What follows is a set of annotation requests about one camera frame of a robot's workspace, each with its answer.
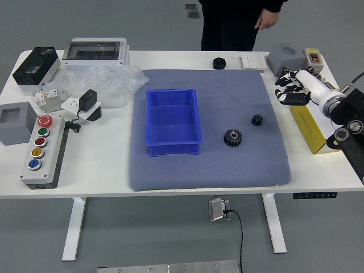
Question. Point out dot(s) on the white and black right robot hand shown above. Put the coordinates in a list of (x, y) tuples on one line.
[(312, 88)]

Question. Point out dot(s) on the small black gear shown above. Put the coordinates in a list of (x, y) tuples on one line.
[(257, 119)]

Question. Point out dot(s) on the big black gear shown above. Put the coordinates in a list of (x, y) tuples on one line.
[(233, 138)]

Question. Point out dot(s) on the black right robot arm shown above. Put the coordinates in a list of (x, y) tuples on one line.
[(352, 111)]

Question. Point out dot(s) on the yellow and white cardboard box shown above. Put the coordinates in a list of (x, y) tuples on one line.
[(310, 128)]

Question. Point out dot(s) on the black hex nut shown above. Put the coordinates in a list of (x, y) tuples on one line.
[(219, 63)]

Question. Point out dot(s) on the blue plastic box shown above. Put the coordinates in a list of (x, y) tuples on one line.
[(173, 122)]

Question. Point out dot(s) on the silver floor socket box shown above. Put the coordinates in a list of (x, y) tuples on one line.
[(217, 209)]

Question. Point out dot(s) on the grey distribution box clear window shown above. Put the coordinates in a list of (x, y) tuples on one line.
[(94, 54)]

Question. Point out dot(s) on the grey push button control box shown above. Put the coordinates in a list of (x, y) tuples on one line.
[(42, 150)]

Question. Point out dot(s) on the black cylindrical capacitor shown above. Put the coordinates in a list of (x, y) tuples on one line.
[(310, 69), (319, 76)]

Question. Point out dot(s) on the grey block with round hole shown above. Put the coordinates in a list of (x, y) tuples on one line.
[(284, 58)]

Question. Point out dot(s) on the person's hand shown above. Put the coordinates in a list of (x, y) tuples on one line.
[(267, 20)]

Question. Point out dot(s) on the person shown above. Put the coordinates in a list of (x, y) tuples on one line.
[(227, 28)]

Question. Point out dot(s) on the black table control panel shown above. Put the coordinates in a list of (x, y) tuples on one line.
[(315, 195)]

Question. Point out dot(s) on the grey-blue padded mat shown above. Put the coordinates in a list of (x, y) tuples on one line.
[(227, 170)]

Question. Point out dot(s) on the grey floor cover plate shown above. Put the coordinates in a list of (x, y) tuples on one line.
[(190, 6), (194, 14)]

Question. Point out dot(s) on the white table leg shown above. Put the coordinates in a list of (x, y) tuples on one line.
[(74, 227), (274, 227)]

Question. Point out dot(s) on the clear plastic bag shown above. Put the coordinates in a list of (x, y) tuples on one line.
[(108, 82)]

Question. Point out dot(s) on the black power adapter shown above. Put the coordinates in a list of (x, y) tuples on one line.
[(88, 99)]

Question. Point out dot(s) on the white socket plate black base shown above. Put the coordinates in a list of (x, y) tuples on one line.
[(69, 105)]

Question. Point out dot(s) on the white circuit breaker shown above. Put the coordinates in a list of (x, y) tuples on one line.
[(48, 98)]

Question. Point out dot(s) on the grey cube with square recess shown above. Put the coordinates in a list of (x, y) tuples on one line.
[(17, 128)]

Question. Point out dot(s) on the grey switch box red button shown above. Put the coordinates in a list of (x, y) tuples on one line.
[(314, 58)]

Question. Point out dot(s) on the white wall switch plate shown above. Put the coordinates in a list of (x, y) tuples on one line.
[(253, 62)]

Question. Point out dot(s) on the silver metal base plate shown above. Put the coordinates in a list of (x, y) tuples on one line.
[(170, 267)]

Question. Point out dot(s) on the black lidded enclosure box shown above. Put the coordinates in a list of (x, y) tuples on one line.
[(34, 68)]

